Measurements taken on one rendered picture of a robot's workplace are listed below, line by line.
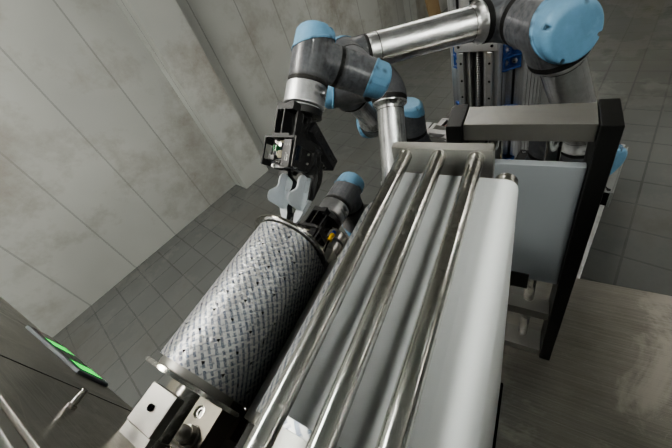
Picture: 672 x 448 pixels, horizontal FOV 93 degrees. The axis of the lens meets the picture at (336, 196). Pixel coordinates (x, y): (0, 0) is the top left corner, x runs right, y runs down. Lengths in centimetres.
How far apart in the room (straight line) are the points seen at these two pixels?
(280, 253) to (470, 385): 36
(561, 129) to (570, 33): 41
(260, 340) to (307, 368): 27
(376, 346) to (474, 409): 6
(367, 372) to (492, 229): 14
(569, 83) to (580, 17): 15
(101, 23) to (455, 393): 286
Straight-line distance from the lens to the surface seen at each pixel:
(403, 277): 26
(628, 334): 89
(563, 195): 46
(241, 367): 50
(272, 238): 53
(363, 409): 23
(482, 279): 26
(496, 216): 30
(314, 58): 61
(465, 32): 84
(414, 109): 130
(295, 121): 57
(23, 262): 305
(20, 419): 40
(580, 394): 81
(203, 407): 80
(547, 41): 76
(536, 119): 40
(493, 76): 122
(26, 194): 290
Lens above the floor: 165
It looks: 39 degrees down
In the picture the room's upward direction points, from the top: 22 degrees counter-clockwise
